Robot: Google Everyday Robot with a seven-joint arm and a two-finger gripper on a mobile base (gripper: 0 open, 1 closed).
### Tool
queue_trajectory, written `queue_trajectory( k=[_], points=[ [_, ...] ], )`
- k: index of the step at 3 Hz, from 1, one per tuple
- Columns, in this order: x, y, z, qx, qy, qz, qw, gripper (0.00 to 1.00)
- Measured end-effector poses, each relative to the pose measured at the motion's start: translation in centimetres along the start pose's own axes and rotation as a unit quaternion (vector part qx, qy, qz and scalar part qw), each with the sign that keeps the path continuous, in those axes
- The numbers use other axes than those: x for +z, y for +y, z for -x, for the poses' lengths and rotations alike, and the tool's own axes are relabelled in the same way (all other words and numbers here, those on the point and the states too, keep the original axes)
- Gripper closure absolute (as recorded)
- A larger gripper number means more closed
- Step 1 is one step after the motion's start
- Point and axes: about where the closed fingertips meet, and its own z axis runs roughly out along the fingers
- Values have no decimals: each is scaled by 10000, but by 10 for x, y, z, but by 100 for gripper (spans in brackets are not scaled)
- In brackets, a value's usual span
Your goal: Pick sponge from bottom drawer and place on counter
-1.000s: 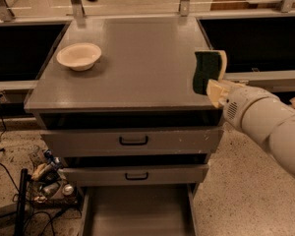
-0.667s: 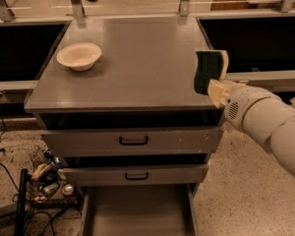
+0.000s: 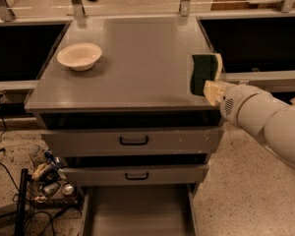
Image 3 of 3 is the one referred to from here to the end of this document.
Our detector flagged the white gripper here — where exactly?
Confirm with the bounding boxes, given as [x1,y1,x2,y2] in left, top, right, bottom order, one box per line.
[204,81,263,127]

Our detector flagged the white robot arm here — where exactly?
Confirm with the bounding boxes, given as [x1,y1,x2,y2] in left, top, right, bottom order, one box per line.
[204,81,295,169]

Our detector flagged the grey middle drawer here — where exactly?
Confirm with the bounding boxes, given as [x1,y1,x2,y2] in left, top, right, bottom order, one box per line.
[64,164,208,187]

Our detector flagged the grey drawer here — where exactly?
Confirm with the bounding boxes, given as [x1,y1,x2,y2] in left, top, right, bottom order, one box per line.
[41,127,223,157]
[79,184,199,236]
[64,164,208,187]

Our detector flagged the grey drawer cabinet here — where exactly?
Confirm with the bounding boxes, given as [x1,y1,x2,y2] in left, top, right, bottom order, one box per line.
[24,15,235,236]

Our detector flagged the grey top drawer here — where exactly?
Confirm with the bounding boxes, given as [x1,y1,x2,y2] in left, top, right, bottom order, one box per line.
[41,127,223,157]

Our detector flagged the grey bottom drawer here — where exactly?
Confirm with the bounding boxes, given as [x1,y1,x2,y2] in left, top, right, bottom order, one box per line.
[79,184,199,236]

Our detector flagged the white paper bowl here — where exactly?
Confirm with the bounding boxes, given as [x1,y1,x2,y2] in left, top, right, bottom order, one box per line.
[57,43,102,71]

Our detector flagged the black metal stand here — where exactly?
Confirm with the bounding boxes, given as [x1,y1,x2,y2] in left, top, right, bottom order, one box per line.
[14,168,29,236]

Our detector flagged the right metal frame rail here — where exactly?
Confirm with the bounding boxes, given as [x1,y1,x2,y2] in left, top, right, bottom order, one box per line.
[220,71,295,92]

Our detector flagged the metal frame rail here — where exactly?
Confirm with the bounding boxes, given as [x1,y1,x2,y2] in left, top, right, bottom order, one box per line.
[0,80,38,103]
[220,71,295,92]

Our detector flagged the left metal frame rail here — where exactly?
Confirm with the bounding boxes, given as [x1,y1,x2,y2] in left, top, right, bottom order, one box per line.
[0,80,38,103]

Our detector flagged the left metal rail post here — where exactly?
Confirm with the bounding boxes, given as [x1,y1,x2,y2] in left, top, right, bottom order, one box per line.
[0,0,16,22]

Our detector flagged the black floor cables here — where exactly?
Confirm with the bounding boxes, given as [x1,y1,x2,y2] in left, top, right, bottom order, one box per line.
[0,115,83,236]

